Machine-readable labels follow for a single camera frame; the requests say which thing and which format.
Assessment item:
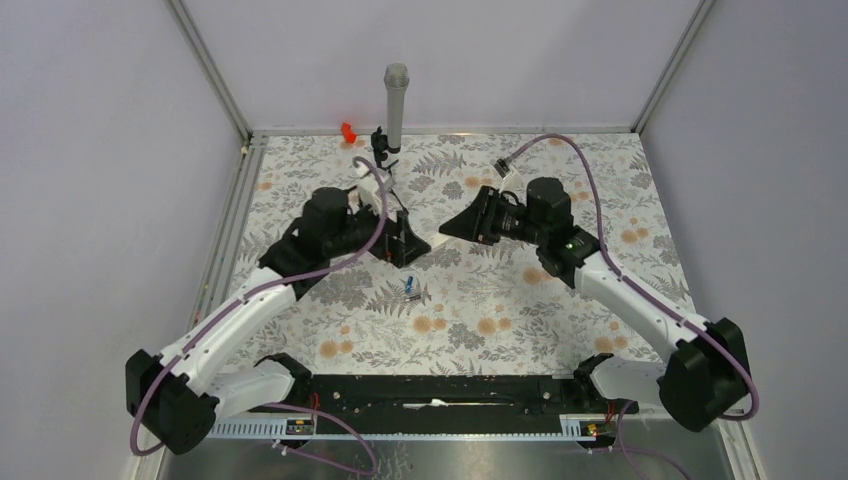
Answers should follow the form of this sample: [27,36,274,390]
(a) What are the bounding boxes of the black microphone stand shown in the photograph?
[370,126,406,211]

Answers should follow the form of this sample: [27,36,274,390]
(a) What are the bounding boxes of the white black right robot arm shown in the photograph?
[439,177,759,432]

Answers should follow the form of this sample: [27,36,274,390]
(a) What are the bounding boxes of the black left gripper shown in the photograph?
[326,195,430,268]

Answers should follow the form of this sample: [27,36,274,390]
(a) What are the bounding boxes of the slotted grey cable duct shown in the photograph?
[207,415,602,444]

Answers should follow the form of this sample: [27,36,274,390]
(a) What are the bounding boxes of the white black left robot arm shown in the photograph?
[125,187,431,456]

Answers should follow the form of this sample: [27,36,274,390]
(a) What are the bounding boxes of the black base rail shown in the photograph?
[283,374,625,433]

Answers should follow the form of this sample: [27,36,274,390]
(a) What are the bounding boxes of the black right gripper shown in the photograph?
[439,186,546,246]

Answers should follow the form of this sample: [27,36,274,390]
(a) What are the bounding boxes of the grey microphone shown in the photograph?
[384,62,410,154]

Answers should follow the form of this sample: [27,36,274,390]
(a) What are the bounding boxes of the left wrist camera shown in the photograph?
[356,164,395,215]

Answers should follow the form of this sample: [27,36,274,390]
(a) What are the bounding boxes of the orange plastic clip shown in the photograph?
[340,122,358,144]

